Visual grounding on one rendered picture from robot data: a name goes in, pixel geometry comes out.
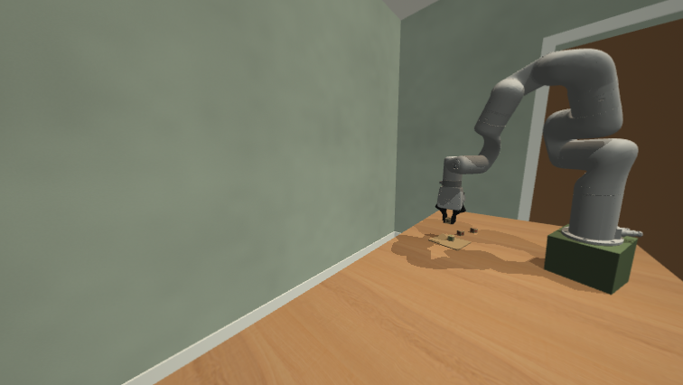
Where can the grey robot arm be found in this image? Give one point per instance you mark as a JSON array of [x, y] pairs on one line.
[[591, 81]]

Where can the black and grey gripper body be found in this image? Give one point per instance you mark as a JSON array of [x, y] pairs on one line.
[[450, 198]]

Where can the tan flat mat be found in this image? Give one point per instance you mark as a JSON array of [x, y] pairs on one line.
[[456, 244]]

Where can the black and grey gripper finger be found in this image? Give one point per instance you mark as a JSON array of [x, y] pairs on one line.
[[443, 211], [453, 218]]

